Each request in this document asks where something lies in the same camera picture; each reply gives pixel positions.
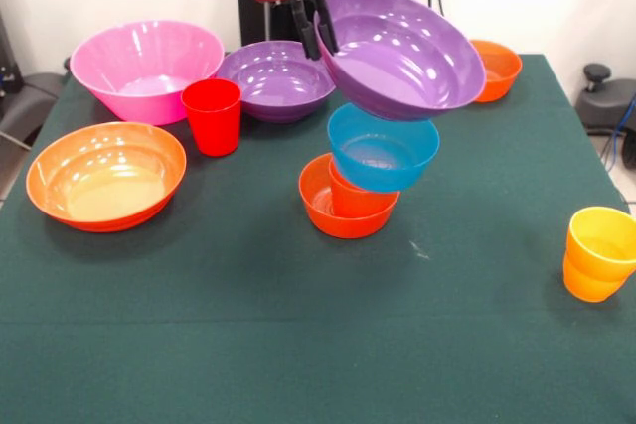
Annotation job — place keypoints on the red cup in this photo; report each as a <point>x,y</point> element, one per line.
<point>213,126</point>

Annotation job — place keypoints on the purple bowl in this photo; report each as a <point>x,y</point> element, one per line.
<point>263,81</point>
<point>407,66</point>

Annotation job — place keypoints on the black pedestal foot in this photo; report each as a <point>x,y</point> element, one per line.
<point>603,106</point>

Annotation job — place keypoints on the small orange bowl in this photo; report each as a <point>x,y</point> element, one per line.
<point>348,228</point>
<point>502,76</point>

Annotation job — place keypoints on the light orange cup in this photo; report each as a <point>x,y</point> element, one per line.
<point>588,287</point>

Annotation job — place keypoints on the dark green tablecloth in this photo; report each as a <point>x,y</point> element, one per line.
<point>298,320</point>

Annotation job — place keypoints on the pink bowl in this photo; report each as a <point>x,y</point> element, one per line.
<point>149,51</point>

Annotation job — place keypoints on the blue bowl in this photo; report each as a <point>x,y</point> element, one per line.
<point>382,171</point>

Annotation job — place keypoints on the grey pedestal foot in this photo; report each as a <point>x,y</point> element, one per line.
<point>30,96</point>

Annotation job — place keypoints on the large orange bowl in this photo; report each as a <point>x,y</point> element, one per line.
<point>107,181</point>

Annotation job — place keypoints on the yellow cup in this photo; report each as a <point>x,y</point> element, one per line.
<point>601,225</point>

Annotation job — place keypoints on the black equipment frame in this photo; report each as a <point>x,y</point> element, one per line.
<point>7,61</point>

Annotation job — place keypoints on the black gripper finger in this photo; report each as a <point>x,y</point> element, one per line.
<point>308,37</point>
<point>328,32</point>

